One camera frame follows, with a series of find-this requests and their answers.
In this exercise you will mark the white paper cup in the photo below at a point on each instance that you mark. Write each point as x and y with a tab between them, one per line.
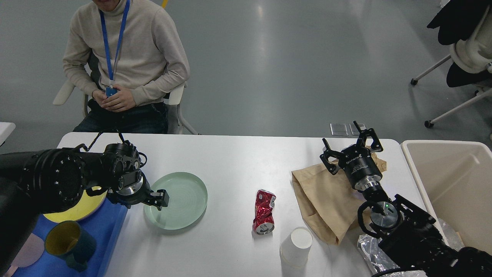
294	250

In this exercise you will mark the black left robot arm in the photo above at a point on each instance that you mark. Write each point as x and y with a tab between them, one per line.
54	180

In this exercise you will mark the right silver floor plate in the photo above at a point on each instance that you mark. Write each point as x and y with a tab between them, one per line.
354	131

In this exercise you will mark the blue plastic tray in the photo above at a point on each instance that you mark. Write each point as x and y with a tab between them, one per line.
104	225

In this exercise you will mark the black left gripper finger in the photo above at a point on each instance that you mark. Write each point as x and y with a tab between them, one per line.
158	199

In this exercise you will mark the brown paper bag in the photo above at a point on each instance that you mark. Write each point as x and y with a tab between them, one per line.
328	203

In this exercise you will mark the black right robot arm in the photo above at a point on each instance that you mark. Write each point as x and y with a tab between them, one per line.
406	232

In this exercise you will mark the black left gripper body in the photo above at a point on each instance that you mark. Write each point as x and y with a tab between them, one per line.
130	189

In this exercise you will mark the seated person beige sweater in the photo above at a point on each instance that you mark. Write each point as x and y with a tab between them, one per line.
140	59

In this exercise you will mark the beige plastic bin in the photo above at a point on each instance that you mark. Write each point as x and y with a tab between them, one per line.
455	180

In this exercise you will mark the mint green plate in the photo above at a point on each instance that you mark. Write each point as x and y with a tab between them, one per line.
188	198

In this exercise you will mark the crushed red soda can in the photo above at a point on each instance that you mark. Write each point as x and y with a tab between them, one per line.
263	222

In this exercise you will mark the left silver floor plate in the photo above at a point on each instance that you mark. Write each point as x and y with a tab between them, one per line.
339	129

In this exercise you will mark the office chair with black coat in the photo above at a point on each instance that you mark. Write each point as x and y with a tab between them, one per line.
465	26

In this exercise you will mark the pink mug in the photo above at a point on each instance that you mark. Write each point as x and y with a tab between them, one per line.
30	252

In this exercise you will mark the dark teal mug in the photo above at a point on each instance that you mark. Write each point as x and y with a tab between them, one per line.
71	243

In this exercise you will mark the white side table corner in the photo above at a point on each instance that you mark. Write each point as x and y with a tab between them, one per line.
6	128

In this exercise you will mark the silver floor plate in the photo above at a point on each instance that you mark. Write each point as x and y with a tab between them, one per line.
339	129
354	131

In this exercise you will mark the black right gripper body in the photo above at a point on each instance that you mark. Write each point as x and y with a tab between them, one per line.
360	168

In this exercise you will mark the yellow plate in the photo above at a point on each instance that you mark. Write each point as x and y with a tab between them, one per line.
86	206

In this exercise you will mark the crumpled silver foil bag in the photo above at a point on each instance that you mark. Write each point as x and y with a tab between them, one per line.
378	261

